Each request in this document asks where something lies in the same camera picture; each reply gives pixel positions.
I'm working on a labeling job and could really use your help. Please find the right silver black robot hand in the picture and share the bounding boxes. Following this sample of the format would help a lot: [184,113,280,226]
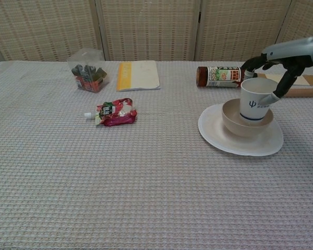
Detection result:
[241,36,313,105]

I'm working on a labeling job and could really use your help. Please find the white paper cup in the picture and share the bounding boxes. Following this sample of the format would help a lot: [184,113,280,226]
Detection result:
[239,77,279,122]

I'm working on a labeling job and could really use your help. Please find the beige bowl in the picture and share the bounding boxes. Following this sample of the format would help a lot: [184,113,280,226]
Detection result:
[221,98,274,138]

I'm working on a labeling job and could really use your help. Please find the white paper plate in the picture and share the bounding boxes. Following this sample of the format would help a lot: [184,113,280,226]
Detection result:
[198,103,284,157]

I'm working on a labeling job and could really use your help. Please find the beige brown cardboard card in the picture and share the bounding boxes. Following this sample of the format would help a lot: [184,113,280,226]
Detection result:
[255,72,313,88]

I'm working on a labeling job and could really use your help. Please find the wooden rolling pin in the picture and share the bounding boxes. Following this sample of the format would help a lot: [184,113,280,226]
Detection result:
[281,87,313,98]

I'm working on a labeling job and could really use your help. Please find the brown drink bottle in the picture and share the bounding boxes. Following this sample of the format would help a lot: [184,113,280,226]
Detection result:
[196,66,251,89]

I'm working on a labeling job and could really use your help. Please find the woven folding screen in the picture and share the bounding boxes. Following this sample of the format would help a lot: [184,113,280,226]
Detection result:
[0,0,313,66]

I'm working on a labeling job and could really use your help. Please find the yellow white notebook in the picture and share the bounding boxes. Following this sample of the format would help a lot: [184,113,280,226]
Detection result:
[116,60,161,92]

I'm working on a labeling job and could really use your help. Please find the red spout pouch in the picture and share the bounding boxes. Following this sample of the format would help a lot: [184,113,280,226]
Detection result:
[84,97,138,128]

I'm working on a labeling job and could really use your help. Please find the clear plastic box of clips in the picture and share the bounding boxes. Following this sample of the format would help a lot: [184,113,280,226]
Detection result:
[67,48,110,94]

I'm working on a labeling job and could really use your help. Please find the light woven tablecloth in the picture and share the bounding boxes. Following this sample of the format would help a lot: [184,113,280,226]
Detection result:
[0,60,313,250]

